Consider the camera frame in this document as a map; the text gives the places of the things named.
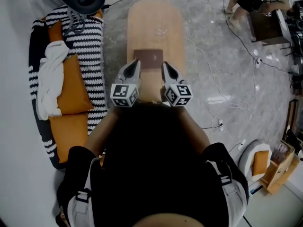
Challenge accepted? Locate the person's backpack strap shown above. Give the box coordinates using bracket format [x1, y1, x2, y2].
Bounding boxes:
[67, 156, 104, 227]
[205, 159, 248, 222]

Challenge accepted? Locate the grey chunky knit throw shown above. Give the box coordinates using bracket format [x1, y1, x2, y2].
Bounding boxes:
[67, 8, 86, 35]

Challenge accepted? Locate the dark brown cabinet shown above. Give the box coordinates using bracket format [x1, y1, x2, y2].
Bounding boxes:
[250, 8, 292, 46]

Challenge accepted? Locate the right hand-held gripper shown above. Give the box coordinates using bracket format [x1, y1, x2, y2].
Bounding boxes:
[162, 61, 194, 108]

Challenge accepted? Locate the person's right forearm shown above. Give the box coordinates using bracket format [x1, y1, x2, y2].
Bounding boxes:
[175, 105, 211, 155]

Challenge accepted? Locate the brown book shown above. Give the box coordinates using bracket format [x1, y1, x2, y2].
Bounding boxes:
[133, 48, 164, 70]

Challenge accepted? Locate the person's left forearm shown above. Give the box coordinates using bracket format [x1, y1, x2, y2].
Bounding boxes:
[84, 106, 124, 156]

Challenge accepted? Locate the person's right backpack strap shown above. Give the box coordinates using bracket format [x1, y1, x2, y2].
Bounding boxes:
[205, 159, 248, 222]

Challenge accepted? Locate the black white striped sofa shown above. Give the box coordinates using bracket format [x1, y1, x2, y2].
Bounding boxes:
[28, 5, 108, 170]

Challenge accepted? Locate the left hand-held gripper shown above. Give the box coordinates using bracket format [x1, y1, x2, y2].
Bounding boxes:
[110, 59, 142, 108]

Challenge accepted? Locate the person's left backpack strap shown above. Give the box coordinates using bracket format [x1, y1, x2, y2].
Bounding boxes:
[67, 156, 104, 227]

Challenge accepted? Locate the white fluffy blanket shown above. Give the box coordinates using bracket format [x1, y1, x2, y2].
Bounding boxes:
[36, 41, 71, 121]

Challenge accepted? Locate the person's face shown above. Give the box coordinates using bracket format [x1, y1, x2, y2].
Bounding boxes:
[132, 212, 222, 227]

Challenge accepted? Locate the person's black shirt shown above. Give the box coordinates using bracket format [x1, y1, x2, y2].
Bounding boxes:
[56, 100, 250, 227]

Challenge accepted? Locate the light wooden oval table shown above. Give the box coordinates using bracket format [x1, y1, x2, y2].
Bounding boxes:
[126, 0, 186, 104]

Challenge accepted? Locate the dark wooden shelf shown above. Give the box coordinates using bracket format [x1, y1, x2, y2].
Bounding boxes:
[283, 98, 303, 151]

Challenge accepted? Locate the orange seat cushion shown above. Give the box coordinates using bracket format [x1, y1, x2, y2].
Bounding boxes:
[252, 150, 270, 176]

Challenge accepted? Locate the orange sofa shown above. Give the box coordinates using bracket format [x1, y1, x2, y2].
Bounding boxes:
[28, 5, 107, 170]

